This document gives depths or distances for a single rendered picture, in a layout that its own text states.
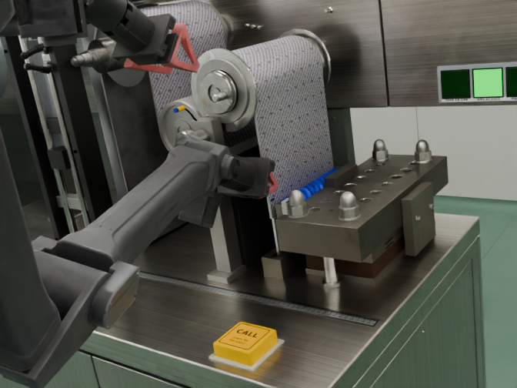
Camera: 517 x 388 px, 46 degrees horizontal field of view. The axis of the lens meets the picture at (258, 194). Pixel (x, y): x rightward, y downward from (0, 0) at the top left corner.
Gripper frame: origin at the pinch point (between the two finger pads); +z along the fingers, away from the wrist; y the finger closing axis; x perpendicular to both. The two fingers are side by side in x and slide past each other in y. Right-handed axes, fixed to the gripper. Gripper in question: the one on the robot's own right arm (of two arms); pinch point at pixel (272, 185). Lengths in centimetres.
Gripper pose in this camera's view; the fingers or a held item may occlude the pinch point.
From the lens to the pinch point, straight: 112.6
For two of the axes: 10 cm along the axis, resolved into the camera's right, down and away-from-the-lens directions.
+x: 1.6, -9.8, 1.1
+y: 8.0, 0.7, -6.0
